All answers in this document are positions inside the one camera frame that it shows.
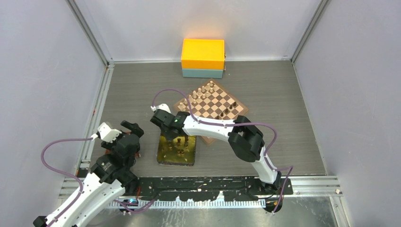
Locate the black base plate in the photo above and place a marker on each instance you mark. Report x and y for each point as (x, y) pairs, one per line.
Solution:
(232, 188)

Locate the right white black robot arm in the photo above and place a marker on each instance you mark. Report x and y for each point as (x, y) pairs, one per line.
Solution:
(243, 136)

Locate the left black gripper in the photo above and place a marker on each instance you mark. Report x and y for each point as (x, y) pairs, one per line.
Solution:
(133, 127)

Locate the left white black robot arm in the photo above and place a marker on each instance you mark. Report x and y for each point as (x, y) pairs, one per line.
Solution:
(109, 177)

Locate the yellow transparent tray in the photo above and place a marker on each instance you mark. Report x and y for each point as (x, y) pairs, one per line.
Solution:
(169, 157)

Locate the yellow box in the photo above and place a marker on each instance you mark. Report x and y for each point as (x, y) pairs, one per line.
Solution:
(205, 54)

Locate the brown cloth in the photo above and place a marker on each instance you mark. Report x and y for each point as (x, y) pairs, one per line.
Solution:
(136, 144)

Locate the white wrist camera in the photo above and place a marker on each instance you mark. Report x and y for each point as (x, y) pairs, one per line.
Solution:
(106, 133)
(164, 107)

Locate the grey-blue box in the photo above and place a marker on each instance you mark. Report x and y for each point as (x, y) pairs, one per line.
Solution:
(202, 73)

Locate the wooden chessboard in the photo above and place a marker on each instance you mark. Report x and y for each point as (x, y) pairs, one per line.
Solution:
(212, 101)

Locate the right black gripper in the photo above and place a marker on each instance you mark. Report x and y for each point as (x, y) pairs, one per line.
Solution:
(167, 136)

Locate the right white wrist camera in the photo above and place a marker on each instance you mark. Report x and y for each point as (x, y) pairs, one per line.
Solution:
(164, 107)

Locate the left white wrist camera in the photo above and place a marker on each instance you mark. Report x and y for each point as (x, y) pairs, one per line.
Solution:
(106, 133)

